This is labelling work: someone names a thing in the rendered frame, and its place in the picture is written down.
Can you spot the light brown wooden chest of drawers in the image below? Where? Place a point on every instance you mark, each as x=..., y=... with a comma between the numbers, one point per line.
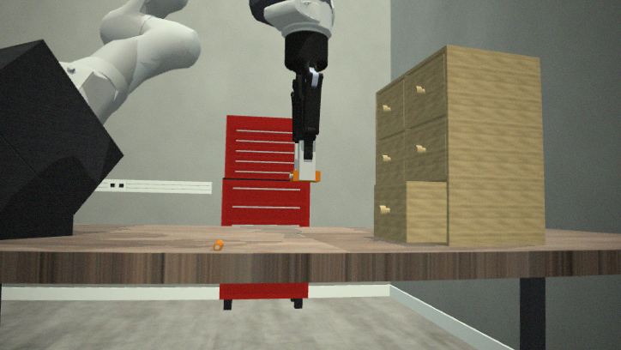
x=494, y=141

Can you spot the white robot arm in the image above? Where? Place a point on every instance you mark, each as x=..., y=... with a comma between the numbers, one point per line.
x=106, y=78

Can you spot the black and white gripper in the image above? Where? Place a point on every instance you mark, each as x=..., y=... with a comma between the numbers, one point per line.
x=312, y=48

